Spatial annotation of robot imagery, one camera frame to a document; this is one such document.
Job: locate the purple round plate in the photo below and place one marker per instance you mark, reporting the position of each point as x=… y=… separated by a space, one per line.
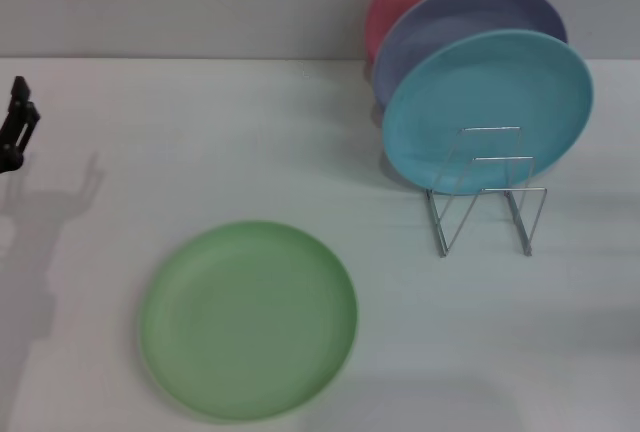
x=450 y=17

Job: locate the green round plate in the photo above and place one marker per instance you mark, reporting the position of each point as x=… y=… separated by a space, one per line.
x=250 y=322

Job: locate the light blue round plate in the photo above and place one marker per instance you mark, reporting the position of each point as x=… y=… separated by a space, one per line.
x=475 y=92

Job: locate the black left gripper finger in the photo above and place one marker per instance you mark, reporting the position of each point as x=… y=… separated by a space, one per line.
x=20 y=117

